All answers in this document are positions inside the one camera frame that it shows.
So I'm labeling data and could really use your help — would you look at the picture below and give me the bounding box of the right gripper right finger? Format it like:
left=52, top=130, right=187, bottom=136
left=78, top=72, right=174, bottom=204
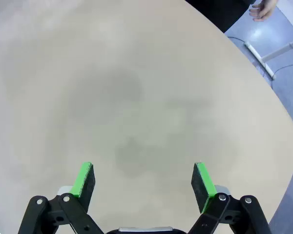
left=185, top=161, right=272, bottom=234

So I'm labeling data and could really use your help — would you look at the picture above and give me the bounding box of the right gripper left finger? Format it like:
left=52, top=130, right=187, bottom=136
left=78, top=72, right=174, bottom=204
left=17, top=161, right=105, bottom=234

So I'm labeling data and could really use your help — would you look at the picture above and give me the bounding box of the person's left hand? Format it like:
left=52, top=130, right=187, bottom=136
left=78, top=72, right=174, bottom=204
left=248, top=0, right=276, bottom=22

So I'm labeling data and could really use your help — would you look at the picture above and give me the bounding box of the person in black clothes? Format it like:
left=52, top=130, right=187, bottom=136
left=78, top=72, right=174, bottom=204
left=185, top=0, right=257, bottom=34

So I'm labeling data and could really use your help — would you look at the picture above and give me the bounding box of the black floor cable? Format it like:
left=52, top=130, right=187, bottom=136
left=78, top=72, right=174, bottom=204
left=227, top=36, right=247, bottom=44

